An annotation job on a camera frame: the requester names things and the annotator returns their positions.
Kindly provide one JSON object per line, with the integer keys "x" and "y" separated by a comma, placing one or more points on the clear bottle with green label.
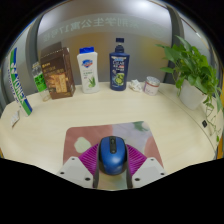
{"x": 40, "y": 81}

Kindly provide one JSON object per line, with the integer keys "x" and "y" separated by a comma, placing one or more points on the crumpled white tissue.
{"x": 136, "y": 85}

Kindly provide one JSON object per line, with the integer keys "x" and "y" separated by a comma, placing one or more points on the small round silver-lidded jar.
{"x": 151, "y": 85}

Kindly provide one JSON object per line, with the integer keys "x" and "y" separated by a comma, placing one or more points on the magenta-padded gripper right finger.
{"x": 144, "y": 168}

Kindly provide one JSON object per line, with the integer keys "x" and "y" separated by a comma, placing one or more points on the white and green shuttlecock tube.
{"x": 19, "y": 87}

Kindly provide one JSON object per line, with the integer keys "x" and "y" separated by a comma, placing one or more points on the green potted plant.
{"x": 193, "y": 75}

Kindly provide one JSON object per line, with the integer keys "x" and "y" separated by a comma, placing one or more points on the dark blue shampoo bottle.
{"x": 119, "y": 66}

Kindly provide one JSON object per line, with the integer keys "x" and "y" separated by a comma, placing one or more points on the brown cardboard box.
{"x": 57, "y": 71}

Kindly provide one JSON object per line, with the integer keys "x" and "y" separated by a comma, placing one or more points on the white bottle with blue cap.
{"x": 88, "y": 70}

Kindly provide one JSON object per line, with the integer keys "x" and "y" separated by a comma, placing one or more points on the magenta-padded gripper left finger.
{"x": 81, "y": 168}

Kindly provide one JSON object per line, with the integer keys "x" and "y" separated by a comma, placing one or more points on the pink and grey mouse pad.
{"x": 110, "y": 136}

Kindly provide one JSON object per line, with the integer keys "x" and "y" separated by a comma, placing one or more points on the blue computer mouse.
{"x": 113, "y": 154}

